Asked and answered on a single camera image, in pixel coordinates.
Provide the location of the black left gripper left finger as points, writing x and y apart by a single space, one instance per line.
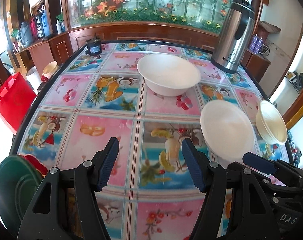
65 205

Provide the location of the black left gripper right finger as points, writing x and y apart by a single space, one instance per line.
251 215

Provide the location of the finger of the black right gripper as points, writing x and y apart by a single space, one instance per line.
277 168

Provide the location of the red gold-rimmed glass plate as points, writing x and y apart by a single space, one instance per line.
40 167

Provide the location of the dark green plastic bowl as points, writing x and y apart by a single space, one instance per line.
19 181

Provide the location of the large white bowl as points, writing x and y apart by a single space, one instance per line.
168 75

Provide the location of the cream ribbed paper bowl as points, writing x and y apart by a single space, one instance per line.
270 124

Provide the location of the colourful fruit pattern tablecloth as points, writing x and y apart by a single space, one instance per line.
150 193

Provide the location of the purple bottles on shelf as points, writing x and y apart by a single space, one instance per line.
255 44

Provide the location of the cream plastic stool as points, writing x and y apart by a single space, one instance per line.
50 69

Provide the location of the stainless steel thermos jug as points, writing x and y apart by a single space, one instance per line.
234 37

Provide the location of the wooden cabinet under tank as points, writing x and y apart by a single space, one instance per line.
141 35

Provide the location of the small black jar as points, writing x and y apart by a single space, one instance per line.
94 46

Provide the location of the wooden side shelf unit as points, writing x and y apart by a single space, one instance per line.
36 32

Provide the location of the grey kettle on shelf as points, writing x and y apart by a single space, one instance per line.
25 34

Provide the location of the glass fish tank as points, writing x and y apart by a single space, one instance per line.
203 14

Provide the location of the blue water bottle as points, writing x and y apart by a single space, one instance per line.
45 23

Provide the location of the white spray bottle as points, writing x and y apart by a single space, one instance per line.
60 26

